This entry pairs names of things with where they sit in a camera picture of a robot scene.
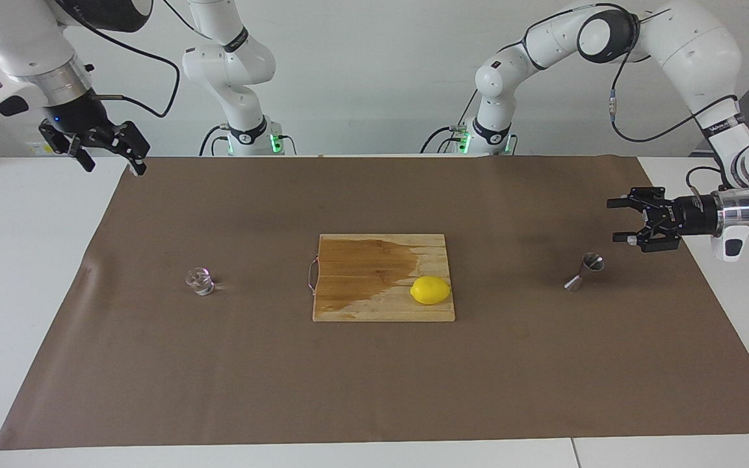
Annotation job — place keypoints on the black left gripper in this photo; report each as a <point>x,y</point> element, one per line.
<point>693,216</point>

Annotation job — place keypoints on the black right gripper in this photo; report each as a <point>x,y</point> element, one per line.
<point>82,117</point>

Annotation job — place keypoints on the steel double jigger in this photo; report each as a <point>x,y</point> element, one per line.
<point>590,263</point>

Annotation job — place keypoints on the small clear glass cup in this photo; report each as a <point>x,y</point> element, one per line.
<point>200,281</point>

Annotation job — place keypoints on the yellow lemon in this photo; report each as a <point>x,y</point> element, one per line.
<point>430,290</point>

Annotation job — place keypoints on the wooden cutting board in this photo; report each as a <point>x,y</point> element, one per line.
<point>361,273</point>

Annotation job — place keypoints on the brown paper table mat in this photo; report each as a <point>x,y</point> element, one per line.
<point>374,377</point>

